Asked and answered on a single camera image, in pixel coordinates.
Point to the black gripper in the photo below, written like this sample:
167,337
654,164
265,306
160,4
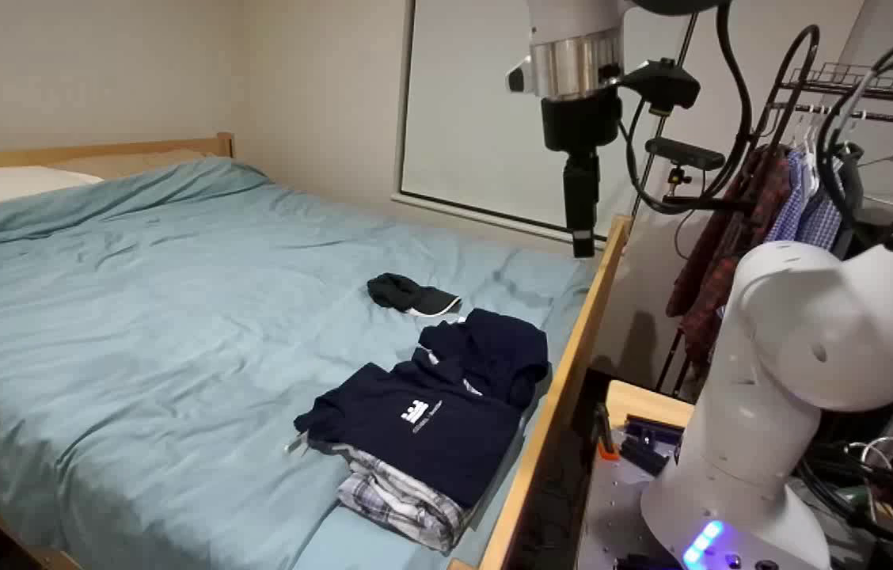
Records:
581,122

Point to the plain navy blue t-shirt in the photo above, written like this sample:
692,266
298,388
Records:
489,351

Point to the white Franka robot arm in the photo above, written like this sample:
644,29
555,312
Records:
784,317

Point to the blue striped hanging shirt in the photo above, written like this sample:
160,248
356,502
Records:
812,216

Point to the navy t-shirt with white logo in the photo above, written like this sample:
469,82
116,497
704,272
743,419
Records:
436,430

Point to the dark red plaid hanging garment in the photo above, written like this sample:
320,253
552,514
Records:
720,265

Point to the small wooden side table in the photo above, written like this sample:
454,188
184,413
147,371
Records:
640,400

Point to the large framed window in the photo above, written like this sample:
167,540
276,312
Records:
465,104

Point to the small black garment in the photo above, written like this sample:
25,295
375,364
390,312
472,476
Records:
404,292

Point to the dark box on side table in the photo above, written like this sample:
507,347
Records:
649,439

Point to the grey plaid folded garment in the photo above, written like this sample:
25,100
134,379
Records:
404,508

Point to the light blue duvet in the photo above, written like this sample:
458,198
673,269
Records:
151,317

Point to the white pillow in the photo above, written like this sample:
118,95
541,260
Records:
4,188

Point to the black camera on stand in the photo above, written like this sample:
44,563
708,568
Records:
686,152

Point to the wooden bed frame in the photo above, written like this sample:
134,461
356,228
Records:
562,390

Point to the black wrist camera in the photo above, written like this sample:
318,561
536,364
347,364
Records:
663,82

